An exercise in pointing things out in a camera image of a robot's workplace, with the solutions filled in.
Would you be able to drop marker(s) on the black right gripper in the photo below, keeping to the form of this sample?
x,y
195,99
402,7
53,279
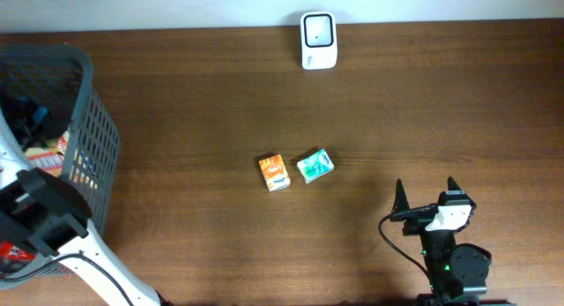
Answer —
x,y
419,213

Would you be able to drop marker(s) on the green tissue pack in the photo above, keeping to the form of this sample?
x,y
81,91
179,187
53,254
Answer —
x,y
315,165

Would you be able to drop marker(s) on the orange tissue pack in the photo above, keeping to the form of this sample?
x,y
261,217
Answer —
x,y
274,173

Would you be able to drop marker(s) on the red Hacks candy bag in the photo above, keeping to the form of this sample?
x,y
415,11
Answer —
x,y
50,156

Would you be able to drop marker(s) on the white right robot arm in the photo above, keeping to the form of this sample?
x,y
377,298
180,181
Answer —
x,y
456,272

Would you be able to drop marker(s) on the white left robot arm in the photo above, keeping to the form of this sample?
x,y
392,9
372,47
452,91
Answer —
x,y
48,217

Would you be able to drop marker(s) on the white barcode scanner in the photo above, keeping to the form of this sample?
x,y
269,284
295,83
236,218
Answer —
x,y
319,44

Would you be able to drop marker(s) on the grey plastic lattice basket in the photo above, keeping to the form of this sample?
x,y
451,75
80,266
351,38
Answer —
x,y
60,79

